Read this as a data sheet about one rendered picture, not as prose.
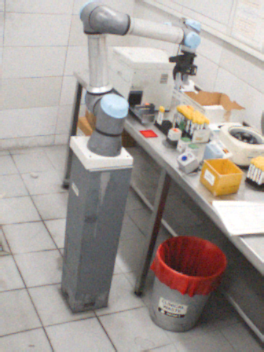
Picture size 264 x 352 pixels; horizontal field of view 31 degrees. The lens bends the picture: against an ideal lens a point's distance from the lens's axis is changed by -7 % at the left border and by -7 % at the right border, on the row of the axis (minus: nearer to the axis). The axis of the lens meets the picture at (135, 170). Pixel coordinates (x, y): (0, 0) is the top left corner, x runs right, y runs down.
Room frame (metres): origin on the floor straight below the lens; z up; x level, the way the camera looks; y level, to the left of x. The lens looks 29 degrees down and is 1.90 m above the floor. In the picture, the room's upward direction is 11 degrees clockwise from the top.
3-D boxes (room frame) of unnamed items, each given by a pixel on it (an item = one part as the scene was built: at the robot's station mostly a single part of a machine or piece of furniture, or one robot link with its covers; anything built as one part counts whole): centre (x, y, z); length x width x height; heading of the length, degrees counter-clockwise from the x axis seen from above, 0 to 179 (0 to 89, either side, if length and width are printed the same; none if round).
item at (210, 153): (2.04, -0.33, 0.92); 0.10 x 0.07 x 0.10; 26
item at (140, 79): (2.66, 0.06, 1.03); 0.31 x 0.27 x 0.30; 32
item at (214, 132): (2.40, -0.43, 0.92); 0.24 x 0.12 x 0.10; 122
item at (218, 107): (2.57, -0.35, 0.95); 0.29 x 0.25 x 0.15; 122
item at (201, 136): (2.37, -0.23, 0.91); 0.20 x 0.10 x 0.07; 32
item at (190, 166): (1.98, -0.23, 0.92); 0.13 x 0.07 x 0.08; 122
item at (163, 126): (2.35, -0.13, 0.93); 0.17 x 0.09 x 0.11; 32
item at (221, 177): (1.88, -0.36, 0.93); 0.13 x 0.13 x 0.10; 31
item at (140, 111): (2.45, 0.04, 0.92); 0.21 x 0.07 x 0.05; 32
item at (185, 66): (2.27, -0.14, 1.28); 0.09 x 0.08 x 0.12; 33
